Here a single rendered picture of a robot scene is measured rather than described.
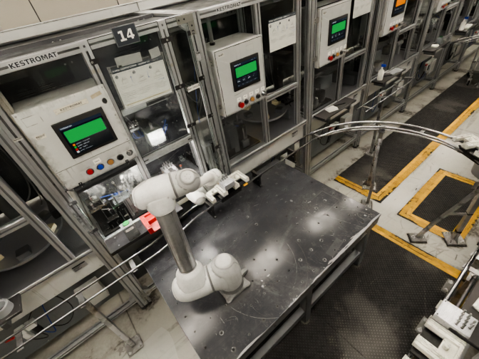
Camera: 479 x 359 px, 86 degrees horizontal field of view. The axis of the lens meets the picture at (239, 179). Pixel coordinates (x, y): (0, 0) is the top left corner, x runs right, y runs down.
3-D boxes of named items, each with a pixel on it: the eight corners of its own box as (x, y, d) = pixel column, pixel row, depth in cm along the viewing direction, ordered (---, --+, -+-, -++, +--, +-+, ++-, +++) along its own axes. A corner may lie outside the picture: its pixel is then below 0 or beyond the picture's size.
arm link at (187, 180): (196, 168, 137) (171, 176, 135) (194, 159, 120) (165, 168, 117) (204, 191, 135) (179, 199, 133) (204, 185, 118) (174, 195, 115)
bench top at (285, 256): (216, 385, 127) (214, 383, 125) (136, 253, 196) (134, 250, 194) (380, 217, 190) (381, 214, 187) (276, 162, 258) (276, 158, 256)
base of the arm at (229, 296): (256, 280, 162) (255, 276, 158) (228, 305, 153) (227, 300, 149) (238, 261, 174) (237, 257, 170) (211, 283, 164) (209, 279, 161)
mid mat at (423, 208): (459, 246, 231) (459, 245, 231) (395, 214, 267) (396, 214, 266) (497, 189, 273) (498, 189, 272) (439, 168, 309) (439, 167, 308)
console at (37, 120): (69, 192, 143) (11, 117, 114) (60, 172, 162) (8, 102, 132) (140, 158, 160) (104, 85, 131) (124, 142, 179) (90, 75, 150)
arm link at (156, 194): (217, 298, 147) (179, 314, 143) (212, 278, 161) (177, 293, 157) (171, 177, 116) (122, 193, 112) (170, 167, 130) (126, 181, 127)
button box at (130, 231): (129, 241, 171) (121, 229, 163) (125, 234, 176) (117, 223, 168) (140, 233, 174) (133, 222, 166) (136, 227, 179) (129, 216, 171)
